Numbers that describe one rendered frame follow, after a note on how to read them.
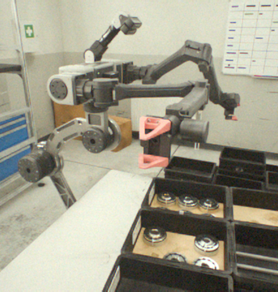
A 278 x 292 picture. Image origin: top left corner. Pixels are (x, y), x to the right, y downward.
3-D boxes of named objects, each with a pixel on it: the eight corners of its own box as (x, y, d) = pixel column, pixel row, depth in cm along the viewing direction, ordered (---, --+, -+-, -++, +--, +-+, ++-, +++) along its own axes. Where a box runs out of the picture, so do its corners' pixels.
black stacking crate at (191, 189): (140, 227, 136) (140, 207, 131) (153, 195, 162) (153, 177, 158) (226, 242, 127) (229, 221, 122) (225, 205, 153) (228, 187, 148)
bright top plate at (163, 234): (140, 240, 122) (140, 238, 121) (145, 225, 131) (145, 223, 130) (165, 243, 120) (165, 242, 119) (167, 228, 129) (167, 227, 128)
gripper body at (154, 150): (168, 163, 65) (176, 152, 71) (170, 120, 61) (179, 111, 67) (140, 158, 67) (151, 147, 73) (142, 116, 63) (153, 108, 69)
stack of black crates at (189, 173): (161, 213, 257) (163, 169, 240) (170, 197, 283) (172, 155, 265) (206, 224, 243) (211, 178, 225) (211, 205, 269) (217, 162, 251)
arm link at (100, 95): (95, 96, 120) (94, 84, 118) (117, 99, 116) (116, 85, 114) (83, 101, 112) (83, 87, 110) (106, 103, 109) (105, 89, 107)
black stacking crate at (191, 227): (120, 276, 109) (119, 253, 105) (139, 228, 136) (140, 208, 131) (227, 300, 100) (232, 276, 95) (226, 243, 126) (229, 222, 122)
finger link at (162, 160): (157, 181, 58) (170, 162, 66) (159, 148, 55) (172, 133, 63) (126, 175, 60) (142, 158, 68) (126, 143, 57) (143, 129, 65)
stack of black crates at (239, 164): (213, 200, 277) (218, 158, 259) (217, 185, 303) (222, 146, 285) (257, 209, 263) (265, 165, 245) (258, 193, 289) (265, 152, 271)
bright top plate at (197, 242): (192, 248, 117) (192, 246, 117) (196, 232, 126) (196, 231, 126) (217, 253, 114) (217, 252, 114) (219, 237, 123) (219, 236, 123)
